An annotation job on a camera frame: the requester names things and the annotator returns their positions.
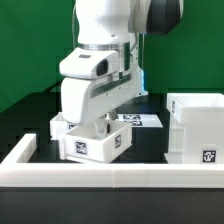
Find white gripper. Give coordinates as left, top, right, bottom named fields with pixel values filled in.
left=61, top=65, right=143, bottom=135

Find white front drawer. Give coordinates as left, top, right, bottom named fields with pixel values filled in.
left=59, top=120, right=132, bottom=163

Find white drawer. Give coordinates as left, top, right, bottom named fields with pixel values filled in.
left=59, top=120, right=132, bottom=163
left=49, top=112, right=74, bottom=140

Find white drawer cabinet box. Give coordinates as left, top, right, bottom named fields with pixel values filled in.
left=165, top=93, right=224, bottom=165

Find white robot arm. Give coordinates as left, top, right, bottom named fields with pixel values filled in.
left=59, top=0, right=184, bottom=126

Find white tag sheet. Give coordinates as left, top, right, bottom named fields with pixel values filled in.
left=116, top=114, right=163, bottom=128

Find white U-shaped boundary fence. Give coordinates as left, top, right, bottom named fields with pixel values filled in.
left=0, top=134, right=224, bottom=188

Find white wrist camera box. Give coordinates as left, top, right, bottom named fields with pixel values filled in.
left=59, top=48, right=119, bottom=80

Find white thin cable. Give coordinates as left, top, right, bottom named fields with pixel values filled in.
left=71, top=6, right=78, bottom=50

